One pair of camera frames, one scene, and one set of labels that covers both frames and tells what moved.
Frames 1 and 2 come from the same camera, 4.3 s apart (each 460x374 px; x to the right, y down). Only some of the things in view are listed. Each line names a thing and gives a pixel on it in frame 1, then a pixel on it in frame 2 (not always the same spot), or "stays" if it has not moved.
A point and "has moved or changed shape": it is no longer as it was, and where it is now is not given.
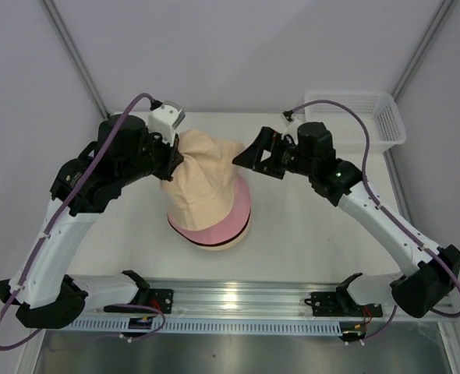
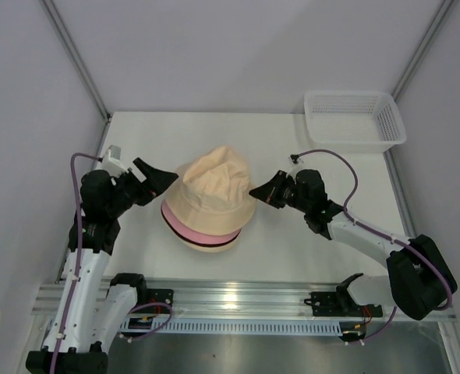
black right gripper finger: x=251 y=157 -> x=271 y=192
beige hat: x=201 y=190 has moved or changed shape
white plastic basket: x=376 y=111 stays
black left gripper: x=173 y=156 -> x=157 y=181
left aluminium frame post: x=73 y=54 stays
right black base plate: x=330 y=305 stays
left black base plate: x=161 y=298 stays
